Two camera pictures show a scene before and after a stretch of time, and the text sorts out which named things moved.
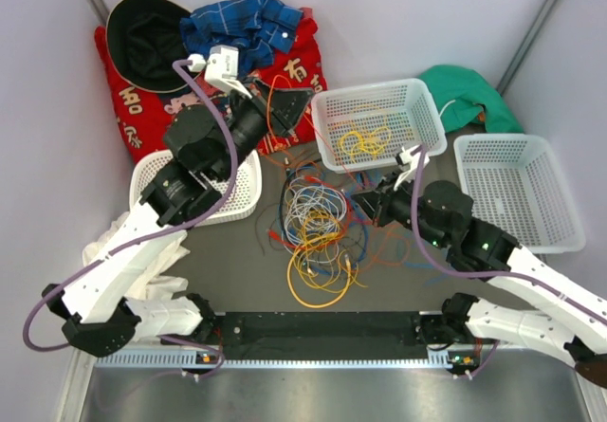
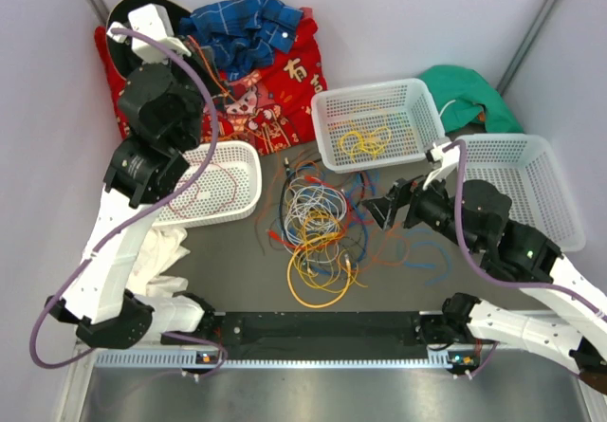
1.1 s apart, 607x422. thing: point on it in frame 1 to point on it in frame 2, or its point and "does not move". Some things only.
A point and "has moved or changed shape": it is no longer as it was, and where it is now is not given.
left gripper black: [285, 108] to [198, 60]
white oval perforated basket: [246, 193] does not move
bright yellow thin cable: [351, 142] does not move
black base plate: [322, 335] does not move
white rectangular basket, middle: [367, 127] does not move
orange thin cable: [317, 134] has moved or changed shape
